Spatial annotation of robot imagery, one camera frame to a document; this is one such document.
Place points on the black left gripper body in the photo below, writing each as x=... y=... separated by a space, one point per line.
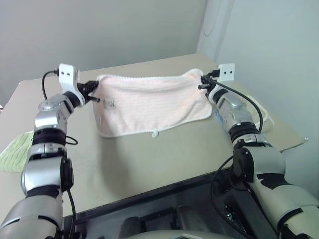
x=84 y=90

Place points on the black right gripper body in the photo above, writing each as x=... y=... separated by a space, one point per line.
x=210 y=83

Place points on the pink towel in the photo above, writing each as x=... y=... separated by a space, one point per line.
x=149 y=104

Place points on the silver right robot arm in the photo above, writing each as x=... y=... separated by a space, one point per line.
x=269 y=169

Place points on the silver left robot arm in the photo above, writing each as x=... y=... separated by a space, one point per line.
x=42 y=171

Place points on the beige towel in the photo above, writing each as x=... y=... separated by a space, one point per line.
x=265 y=119

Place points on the green ribbed towel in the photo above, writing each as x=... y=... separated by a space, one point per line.
x=15 y=154

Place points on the grey robot torso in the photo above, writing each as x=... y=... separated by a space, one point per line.
x=179 y=235

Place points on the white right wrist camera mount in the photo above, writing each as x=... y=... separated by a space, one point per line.
x=227 y=72

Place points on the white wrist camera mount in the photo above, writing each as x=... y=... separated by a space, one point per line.
x=227 y=72
x=67 y=73

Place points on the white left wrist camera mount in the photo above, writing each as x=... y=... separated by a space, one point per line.
x=67 y=73

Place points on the black table frame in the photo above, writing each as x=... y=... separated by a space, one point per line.
x=149 y=196

